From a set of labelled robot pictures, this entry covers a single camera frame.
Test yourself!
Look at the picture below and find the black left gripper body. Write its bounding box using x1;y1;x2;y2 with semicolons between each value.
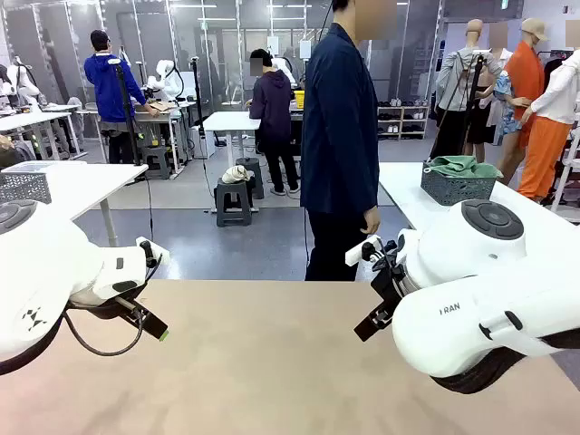
72;296;150;325

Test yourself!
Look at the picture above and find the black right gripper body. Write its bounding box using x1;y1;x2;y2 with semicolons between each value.
370;265;409;321

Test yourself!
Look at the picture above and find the dark grey laundry basket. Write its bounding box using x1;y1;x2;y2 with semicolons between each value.
420;158;499;207

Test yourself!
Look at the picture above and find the dark green towel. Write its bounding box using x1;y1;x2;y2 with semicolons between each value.
428;155;479;176

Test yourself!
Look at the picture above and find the person's right forearm navy sleeve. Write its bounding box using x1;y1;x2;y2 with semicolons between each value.
355;149;381;212

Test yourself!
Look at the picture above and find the person's right hand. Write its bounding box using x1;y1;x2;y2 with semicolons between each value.
362;206;382;237

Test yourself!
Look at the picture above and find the grey plastic step stool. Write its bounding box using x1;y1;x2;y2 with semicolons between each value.
215;177;255;227
235;157;266;200
142;145;172;180

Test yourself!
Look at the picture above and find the grey lattice bin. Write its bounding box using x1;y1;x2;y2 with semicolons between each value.
0;161;53;205

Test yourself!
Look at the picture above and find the person in navy jacket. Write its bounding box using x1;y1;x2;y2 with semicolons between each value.
299;0;400;282

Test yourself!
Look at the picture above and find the wooden shoe rack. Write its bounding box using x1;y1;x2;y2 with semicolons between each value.
377;104;430;140

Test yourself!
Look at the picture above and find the beige bundled cloth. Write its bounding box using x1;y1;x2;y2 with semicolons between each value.
220;165;251;185

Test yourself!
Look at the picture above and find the grey workshop desk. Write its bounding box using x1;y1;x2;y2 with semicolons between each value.
85;101;200;179

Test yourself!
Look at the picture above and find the white metal rack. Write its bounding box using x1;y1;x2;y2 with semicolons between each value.
550;129;580;223

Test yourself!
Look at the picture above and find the open cardboard box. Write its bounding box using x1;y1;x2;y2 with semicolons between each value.
135;100;176;114

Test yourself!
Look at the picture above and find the white standing desk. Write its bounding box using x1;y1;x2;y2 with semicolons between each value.
202;111;262;214

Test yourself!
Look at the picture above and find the white workshop desk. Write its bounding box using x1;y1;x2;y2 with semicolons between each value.
0;104;87;160

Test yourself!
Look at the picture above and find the person in dark purple hoodie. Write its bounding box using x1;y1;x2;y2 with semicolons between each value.
247;48;303;196

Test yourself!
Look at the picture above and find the mannequin in grey shirt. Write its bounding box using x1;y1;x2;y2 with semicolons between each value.
435;18;504;158

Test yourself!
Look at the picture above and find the person in blue hoodie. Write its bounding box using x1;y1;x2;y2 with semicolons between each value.
83;29;159;165

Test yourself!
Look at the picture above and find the mannequin in orange jacket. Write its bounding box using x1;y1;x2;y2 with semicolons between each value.
496;17;547;187

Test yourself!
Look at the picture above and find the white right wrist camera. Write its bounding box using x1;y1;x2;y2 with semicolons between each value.
344;234;386;268

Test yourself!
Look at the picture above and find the black camera stand pole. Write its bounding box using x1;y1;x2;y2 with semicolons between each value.
189;56;208;160
106;57;142;167

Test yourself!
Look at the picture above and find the black camera tripod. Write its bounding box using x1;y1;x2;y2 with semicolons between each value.
428;48;495;160

